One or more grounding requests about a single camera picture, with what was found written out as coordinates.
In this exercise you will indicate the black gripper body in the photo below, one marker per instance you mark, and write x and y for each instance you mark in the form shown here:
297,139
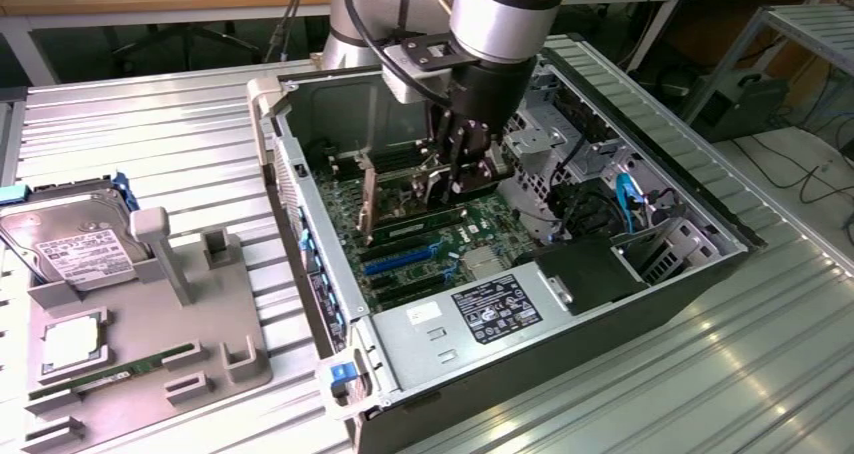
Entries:
491,91

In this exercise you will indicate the metal slat table frame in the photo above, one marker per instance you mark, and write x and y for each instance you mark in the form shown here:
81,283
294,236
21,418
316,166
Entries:
821,24

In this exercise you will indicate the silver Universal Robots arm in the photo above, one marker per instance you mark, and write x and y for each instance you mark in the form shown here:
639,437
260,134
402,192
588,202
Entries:
508,19

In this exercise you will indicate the CPU with silver lid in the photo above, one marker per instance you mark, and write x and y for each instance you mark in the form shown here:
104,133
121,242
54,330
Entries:
73,341

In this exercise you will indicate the hard disk with white label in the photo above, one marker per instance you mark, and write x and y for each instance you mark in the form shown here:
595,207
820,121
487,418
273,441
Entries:
68,244

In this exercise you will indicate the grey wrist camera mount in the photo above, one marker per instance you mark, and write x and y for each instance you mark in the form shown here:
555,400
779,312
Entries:
428,54

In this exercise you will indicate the black RAM slot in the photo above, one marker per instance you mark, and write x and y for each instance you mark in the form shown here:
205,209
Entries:
394,151
397,163

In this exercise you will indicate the green motherboard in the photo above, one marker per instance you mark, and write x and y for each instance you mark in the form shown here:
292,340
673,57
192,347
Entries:
491,214

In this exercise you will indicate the installed green RAM stick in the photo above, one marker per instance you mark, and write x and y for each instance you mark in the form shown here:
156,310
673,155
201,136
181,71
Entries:
417,226

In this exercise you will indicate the blue case latch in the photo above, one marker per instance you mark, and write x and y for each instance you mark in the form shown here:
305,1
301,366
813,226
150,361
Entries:
342,374

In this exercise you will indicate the graphics card with metal bracket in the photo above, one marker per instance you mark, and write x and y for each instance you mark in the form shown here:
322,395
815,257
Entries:
396,194

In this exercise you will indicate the blue expansion slot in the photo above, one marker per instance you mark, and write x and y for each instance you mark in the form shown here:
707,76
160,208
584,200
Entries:
396,263

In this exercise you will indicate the loose green RAM stick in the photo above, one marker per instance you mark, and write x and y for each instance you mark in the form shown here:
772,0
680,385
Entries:
101,378

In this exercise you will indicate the black office chair base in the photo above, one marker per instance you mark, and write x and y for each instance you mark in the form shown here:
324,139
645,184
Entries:
194,36

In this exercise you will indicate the grey parts rack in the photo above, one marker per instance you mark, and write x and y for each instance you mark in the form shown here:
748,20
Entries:
134,334

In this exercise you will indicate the silver drive cage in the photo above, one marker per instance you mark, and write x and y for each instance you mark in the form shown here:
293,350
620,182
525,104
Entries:
537,144

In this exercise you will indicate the silver power supply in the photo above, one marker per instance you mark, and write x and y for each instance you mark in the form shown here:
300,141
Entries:
428,344

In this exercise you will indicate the small silver heat sink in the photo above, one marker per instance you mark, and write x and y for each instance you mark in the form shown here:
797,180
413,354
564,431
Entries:
483,264

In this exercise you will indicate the open black PC case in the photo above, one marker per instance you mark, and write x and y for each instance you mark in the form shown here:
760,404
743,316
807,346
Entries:
701,294

